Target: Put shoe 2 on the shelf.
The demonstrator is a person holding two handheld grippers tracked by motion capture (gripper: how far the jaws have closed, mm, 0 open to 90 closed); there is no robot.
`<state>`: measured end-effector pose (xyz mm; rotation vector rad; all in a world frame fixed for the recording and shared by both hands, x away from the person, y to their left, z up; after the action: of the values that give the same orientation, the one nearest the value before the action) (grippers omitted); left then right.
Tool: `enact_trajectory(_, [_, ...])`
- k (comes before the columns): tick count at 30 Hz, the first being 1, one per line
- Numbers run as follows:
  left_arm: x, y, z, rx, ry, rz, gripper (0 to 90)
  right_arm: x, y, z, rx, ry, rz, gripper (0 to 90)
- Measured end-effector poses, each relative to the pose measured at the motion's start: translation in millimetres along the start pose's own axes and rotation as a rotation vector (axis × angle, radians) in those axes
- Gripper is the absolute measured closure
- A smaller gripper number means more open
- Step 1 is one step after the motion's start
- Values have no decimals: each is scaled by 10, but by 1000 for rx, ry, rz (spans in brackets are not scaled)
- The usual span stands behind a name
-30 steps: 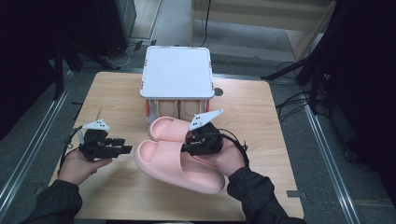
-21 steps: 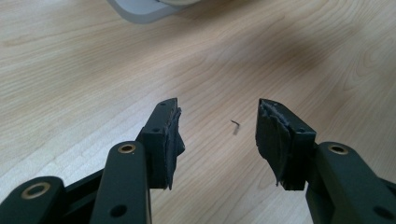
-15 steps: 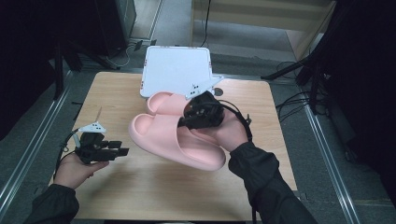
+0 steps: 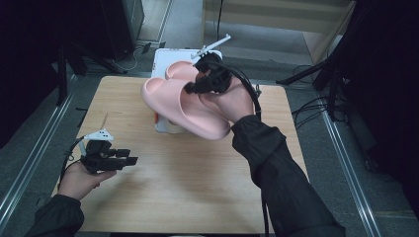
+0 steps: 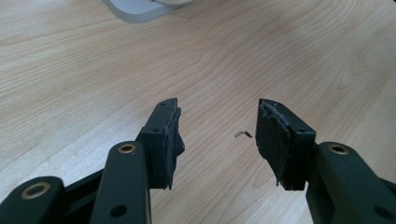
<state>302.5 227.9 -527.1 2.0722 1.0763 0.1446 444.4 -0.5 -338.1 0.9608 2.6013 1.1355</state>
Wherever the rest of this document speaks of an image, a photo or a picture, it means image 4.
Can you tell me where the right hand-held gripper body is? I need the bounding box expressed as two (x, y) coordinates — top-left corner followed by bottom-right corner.
(191, 34), (233, 95)

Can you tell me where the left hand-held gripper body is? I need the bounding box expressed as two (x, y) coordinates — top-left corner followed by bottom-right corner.
(79, 129), (117, 175)

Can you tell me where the pink slide slipper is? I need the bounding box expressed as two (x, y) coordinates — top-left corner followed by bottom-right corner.
(164, 59), (201, 82)
(140, 77), (231, 141)

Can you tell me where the white storage box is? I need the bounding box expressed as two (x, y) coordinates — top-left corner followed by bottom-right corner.
(150, 47), (225, 134)

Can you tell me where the person's left hand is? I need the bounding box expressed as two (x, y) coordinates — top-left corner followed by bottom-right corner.
(58, 160), (118, 201)

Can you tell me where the person's right hand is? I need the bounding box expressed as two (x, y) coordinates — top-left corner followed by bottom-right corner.
(198, 73), (256, 124)

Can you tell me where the black tripod stand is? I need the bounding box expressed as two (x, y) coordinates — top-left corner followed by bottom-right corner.
(276, 55), (351, 122)
(55, 42), (128, 107)

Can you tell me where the light wooden board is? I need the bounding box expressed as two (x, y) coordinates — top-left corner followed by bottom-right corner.
(201, 0), (359, 65)

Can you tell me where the dark cabinet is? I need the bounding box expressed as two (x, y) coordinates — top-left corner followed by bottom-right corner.
(98, 0), (146, 61)

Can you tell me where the dark curtain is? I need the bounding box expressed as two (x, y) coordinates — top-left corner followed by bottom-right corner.
(0, 0), (103, 149)
(342, 0), (419, 211)

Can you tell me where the left hand-held gripper black cable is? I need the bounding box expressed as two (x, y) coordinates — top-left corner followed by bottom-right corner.
(58, 135), (87, 191)

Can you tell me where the hand-held gripper black cable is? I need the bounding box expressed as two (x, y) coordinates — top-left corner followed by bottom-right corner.
(58, 135), (87, 191)
(210, 60), (270, 237)

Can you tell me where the right hand-held gripper black cable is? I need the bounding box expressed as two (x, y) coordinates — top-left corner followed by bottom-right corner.
(210, 60), (270, 237)

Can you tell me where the hanging black cable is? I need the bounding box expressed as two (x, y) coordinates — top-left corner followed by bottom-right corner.
(213, 0), (225, 42)

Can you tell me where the white floor cable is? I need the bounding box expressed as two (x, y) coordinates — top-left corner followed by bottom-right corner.
(112, 48), (140, 72)

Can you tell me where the black floor cable bundle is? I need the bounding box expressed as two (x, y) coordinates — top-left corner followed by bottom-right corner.
(292, 95), (347, 128)

